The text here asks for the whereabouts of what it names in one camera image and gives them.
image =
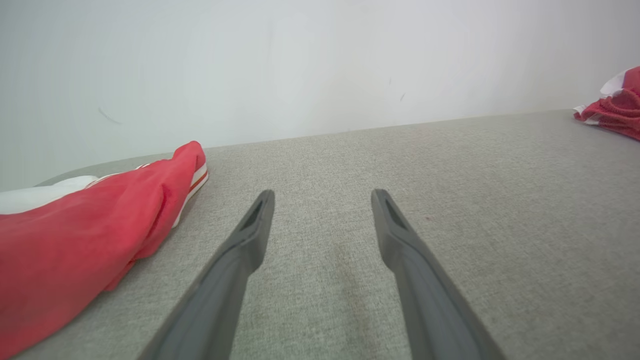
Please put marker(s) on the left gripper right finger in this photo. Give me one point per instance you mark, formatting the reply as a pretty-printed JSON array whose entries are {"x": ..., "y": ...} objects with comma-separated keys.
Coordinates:
[{"x": 430, "y": 300}]

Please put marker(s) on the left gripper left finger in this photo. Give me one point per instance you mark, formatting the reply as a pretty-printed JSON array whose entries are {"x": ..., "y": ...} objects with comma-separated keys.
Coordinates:
[{"x": 220, "y": 295}]

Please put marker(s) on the red shirt with white stripes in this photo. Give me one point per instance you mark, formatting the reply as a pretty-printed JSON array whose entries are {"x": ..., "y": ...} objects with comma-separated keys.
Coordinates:
[{"x": 75, "y": 250}]

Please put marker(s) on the red shorts with white trim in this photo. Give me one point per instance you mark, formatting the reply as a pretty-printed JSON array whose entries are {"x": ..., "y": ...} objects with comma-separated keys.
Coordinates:
[{"x": 620, "y": 112}]

